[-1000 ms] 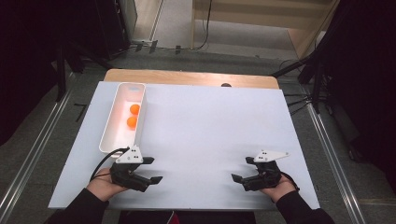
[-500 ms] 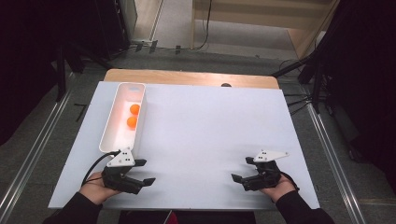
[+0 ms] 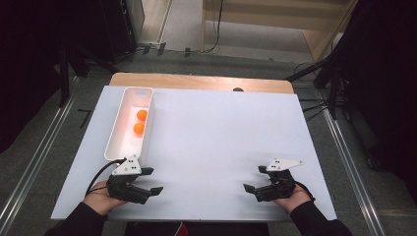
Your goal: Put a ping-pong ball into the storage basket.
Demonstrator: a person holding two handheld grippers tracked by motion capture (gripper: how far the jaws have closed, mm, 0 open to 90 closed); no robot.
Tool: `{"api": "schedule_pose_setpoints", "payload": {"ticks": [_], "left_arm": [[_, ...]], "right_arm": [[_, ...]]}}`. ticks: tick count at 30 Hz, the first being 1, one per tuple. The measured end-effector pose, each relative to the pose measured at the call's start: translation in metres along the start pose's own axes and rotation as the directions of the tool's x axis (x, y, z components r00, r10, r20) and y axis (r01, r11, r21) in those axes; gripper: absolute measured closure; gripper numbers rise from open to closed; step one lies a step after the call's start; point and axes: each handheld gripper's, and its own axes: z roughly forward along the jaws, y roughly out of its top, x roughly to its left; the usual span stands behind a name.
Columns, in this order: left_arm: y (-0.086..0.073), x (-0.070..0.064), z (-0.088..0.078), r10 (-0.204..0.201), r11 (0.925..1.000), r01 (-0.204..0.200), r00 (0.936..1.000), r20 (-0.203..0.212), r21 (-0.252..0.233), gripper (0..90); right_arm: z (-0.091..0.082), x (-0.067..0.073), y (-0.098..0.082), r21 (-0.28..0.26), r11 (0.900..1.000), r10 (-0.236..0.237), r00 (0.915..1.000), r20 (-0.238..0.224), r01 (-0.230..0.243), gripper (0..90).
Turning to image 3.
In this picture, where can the black metal stand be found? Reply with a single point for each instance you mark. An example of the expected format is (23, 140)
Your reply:
(333, 88)
(64, 82)

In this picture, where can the person's right hand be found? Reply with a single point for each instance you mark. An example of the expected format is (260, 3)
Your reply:
(296, 201)

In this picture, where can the small dark knob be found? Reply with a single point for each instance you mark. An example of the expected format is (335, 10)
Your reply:
(238, 89)

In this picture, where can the person's left hand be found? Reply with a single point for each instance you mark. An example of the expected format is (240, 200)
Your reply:
(100, 203)

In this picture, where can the wooden shelf unit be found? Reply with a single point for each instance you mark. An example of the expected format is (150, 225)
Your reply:
(262, 19)

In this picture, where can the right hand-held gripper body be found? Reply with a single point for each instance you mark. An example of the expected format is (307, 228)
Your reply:
(280, 187)

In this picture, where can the white plastic container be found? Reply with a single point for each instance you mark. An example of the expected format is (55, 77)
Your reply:
(126, 144)

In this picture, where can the metal floor rail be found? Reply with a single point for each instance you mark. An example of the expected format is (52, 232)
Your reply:
(36, 154)
(350, 173)

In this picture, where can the dark curtain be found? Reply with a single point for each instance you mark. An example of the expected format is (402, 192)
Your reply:
(387, 82)
(26, 65)

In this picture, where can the dark cabinet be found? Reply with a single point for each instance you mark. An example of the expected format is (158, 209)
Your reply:
(114, 26)

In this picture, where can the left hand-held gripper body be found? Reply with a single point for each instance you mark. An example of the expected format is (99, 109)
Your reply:
(126, 190)

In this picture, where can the orange ping-pong ball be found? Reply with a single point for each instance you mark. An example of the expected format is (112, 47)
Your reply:
(142, 114)
(139, 128)

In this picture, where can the wooden table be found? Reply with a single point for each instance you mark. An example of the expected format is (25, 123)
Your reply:
(196, 82)

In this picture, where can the person's dark clothing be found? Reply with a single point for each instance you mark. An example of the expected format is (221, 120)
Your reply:
(196, 229)

